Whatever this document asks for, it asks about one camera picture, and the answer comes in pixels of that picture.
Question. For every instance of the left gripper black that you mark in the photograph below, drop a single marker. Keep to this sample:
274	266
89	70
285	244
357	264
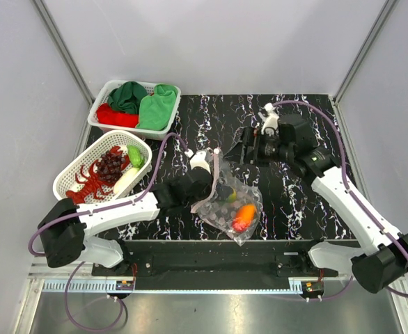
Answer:
211	184

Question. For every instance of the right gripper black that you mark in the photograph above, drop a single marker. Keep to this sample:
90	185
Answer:
251	137

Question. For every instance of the yellow fruit toy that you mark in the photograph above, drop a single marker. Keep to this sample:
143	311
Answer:
228	194

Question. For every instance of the clear zip top bag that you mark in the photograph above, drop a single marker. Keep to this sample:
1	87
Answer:
231	206

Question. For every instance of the green vegetable toy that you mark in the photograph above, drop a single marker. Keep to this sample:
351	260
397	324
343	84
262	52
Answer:
136	158

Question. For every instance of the white radish toy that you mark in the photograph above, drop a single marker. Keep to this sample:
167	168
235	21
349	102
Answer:
125	180

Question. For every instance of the purple grape bunch toy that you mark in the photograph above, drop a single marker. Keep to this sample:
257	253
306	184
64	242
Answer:
110	168

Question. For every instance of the red lobster toy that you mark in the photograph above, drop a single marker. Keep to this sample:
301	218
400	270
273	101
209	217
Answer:
91	183

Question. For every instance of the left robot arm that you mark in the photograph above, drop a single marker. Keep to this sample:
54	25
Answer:
69	232

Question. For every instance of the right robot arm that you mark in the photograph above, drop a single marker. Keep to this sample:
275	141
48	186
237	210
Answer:
382	255

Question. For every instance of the black marble pattern mat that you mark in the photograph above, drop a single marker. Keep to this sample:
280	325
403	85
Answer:
290	209

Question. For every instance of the light green cloth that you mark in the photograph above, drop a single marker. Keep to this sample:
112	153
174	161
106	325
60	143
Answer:
155	110

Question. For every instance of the white basket with cloths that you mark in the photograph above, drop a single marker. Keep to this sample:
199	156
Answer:
102	99

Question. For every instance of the dark green cloth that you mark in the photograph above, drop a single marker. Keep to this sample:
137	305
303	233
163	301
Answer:
127	97

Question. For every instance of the red cloth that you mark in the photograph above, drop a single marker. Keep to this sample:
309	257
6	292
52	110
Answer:
106	115

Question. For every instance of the white perforated empty basket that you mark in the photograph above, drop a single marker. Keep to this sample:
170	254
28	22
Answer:
65	180

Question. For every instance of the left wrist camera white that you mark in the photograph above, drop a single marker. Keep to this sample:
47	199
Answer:
201	159

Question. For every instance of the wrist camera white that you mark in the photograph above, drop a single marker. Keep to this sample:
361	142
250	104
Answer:
201	159
269	118

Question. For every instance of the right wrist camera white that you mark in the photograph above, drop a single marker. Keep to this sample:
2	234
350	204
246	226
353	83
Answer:
269	118

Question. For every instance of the aluminium frame rail front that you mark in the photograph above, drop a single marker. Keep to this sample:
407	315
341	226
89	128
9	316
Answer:
369	267

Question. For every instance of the white slotted cable duct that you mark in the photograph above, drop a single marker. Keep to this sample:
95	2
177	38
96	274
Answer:
292	287

